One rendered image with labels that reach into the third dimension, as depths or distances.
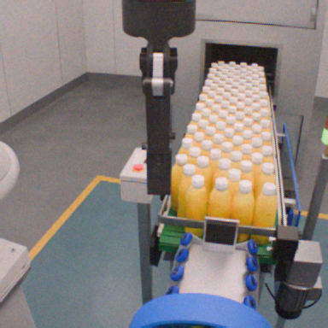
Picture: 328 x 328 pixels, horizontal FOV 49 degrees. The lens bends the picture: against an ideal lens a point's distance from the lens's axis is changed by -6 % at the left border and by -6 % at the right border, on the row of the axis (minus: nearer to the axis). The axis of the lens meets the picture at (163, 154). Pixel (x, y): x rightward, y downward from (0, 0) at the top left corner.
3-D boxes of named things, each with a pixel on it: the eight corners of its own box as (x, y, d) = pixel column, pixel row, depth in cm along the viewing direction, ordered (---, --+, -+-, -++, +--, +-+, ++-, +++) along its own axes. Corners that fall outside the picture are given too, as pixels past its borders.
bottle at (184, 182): (201, 217, 134) (204, 170, 124) (189, 227, 129) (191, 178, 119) (185, 209, 138) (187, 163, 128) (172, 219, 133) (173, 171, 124)
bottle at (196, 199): (180, 233, 126) (182, 184, 117) (190, 221, 131) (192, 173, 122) (200, 240, 123) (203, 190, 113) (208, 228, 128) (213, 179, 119)
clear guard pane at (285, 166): (275, 301, 151) (298, 211, 129) (272, 199, 219) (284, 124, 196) (276, 301, 151) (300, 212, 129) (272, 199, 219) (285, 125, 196)
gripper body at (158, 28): (125, -9, 40) (128, 69, 44) (116, 0, 32) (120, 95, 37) (193, -9, 40) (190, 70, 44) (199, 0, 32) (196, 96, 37)
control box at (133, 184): (120, 200, 126) (119, 174, 121) (137, 170, 143) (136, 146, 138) (149, 204, 124) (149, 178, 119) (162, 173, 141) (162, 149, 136)
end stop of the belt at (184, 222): (160, 223, 123) (160, 216, 121) (161, 222, 123) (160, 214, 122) (283, 237, 115) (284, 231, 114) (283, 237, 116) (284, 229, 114)
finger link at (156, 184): (172, 143, 44) (172, 146, 44) (171, 191, 48) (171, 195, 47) (146, 143, 44) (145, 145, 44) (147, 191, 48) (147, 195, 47)
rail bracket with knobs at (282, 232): (265, 262, 113) (270, 237, 108) (265, 247, 119) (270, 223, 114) (295, 266, 111) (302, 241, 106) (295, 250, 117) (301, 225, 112)
